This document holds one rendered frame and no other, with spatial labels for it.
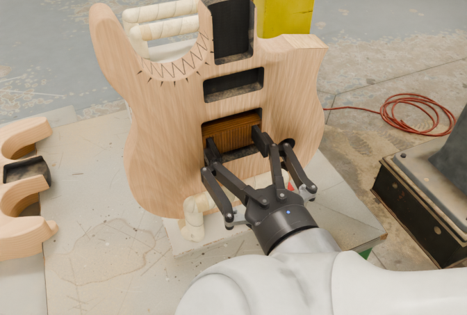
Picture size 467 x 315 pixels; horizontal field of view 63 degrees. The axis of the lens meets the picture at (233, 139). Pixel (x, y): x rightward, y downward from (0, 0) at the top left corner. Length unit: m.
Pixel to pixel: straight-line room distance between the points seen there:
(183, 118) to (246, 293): 0.35
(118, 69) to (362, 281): 0.35
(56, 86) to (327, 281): 2.78
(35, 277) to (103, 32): 0.52
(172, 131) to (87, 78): 2.41
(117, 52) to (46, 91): 2.47
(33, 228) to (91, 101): 1.99
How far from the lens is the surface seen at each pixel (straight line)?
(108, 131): 0.99
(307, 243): 0.44
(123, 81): 0.49
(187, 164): 0.61
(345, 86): 2.79
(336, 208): 0.81
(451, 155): 1.86
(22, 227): 0.78
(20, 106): 2.87
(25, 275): 0.84
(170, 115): 0.53
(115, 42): 0.46
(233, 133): 0.59
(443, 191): 1.85
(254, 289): 0.23
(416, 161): 1.92
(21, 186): 0.87
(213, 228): 0.74
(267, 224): 0.47
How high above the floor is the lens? 1.57
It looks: 44 degrees down
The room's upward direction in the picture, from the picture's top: straight up
